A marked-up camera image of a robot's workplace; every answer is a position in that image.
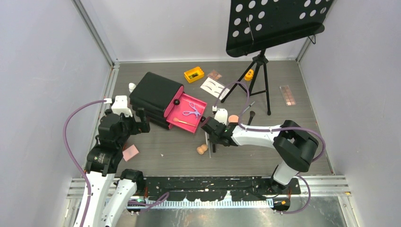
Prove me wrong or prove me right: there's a white makeup pencil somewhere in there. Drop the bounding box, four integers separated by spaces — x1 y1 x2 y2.
205 132 210 146

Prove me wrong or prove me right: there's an orange handled brush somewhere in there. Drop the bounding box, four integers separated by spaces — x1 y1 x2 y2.
173 117 197 127

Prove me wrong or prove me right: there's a black drawer organizer cabinet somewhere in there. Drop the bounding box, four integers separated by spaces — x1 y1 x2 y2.
129 72 184 130

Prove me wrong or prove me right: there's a purple eyelash curler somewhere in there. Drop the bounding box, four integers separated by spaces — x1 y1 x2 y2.
182 102 201 119

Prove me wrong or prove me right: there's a black makeup brush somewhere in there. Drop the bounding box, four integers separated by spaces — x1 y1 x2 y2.
247 111 256 125

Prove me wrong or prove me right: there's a white bottle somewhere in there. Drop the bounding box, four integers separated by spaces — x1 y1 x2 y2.
129 83 136 93

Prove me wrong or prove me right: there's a long eyeshadow palette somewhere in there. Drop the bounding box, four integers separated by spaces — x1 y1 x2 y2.
279 85 296 106

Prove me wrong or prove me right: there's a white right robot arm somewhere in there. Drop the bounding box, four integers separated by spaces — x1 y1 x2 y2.
201 117 319 194

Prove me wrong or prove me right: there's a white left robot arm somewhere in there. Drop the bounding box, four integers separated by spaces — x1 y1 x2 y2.
74 108 150 227

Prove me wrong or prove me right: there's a round orange powder puff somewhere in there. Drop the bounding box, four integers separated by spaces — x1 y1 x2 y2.
228 114 239 123

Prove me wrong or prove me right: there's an orange beauty blender sponge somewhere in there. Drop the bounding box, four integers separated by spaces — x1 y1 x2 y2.
196 144 209 155

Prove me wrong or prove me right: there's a pink sponge block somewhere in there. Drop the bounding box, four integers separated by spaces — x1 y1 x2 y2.
122 145 139 162

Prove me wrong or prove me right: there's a false eyelash card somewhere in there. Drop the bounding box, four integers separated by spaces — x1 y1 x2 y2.
200 77 229 100

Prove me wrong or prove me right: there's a small eyeshadow palette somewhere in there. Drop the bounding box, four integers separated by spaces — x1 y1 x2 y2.
208 70 222 81

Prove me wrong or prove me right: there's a yellow toy block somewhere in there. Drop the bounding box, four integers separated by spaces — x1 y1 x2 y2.
184 67 204 83

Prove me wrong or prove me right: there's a yellow toy object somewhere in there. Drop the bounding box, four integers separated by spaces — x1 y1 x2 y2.
244 69 254 81

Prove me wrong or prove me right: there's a black tripod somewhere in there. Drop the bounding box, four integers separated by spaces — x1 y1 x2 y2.
237 49 271 116

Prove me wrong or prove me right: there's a black perforated music stand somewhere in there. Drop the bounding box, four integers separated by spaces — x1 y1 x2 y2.
226 0 333 58

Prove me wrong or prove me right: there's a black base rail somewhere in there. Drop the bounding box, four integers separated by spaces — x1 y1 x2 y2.
135 176 301 201

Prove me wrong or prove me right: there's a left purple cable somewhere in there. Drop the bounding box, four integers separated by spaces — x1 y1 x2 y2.
63 99 170 227

